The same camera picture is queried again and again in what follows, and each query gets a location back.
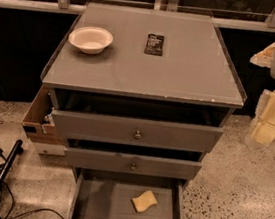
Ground yellow sponge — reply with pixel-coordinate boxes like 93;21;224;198
131;190;158;214

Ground grey top drawer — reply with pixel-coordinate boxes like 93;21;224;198
52;110;223;152

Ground grey drawer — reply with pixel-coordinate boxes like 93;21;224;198
64;147;202;180
68;169;184;219
52;110;223;152

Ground grey drawer cabinet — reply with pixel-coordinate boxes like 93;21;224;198
28;0;258;199

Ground top drawer metal knob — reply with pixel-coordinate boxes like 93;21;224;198
134;131;142;140

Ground grey middle drawer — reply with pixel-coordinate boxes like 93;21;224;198
64;147;202;180

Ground grey bottom drawer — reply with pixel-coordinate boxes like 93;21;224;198
68;169;184;219

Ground black snack packet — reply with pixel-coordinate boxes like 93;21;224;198
144;34;164;56

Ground white paper bowl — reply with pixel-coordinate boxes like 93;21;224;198
68;26;114;55

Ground wooden box on cabinet side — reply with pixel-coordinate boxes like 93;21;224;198
22;87;64;156

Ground black floor cable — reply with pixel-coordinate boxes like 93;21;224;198
0;135;77;219

